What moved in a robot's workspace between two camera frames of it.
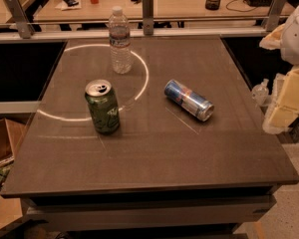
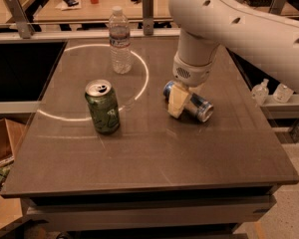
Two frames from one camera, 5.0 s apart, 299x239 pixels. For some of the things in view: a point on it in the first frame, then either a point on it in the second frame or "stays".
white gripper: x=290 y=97 -> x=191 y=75
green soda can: x=104 y=106 stays
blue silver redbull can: x=189 y=100 stays
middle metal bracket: x=148 y=12 stays
